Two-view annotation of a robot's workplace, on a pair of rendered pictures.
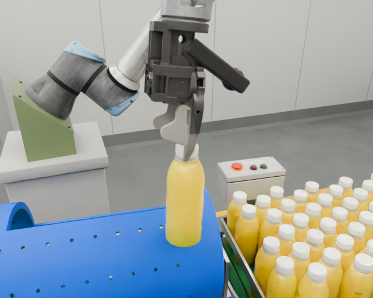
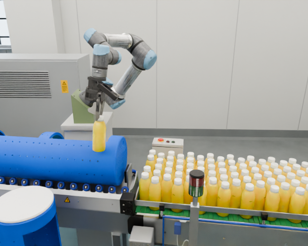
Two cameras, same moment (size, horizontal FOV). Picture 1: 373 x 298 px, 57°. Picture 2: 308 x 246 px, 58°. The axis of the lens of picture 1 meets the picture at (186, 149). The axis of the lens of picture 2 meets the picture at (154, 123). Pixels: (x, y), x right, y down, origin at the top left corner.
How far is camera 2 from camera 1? 0.98 m
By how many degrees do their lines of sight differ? 21
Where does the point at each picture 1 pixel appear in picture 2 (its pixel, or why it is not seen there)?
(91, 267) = (69, 154)
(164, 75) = (89, 92)
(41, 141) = (79, 115)
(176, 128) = (92, 109)
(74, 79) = not seen: hidden behind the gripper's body
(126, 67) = (117, 88)
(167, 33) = (91, 80)
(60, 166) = (85, 127)
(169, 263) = (95, 159)
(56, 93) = not seen: hidden behind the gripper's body
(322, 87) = not seen: outside the picture
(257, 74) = (265, 99)
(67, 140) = (90, 116)
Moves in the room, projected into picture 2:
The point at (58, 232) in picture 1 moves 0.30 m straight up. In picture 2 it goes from (63, 141) to (56, 89)
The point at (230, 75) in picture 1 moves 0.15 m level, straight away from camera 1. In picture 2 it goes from (109, 94) to (127, 88)
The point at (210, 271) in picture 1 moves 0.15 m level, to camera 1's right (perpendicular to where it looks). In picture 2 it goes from (109, 166) to (135, 172)
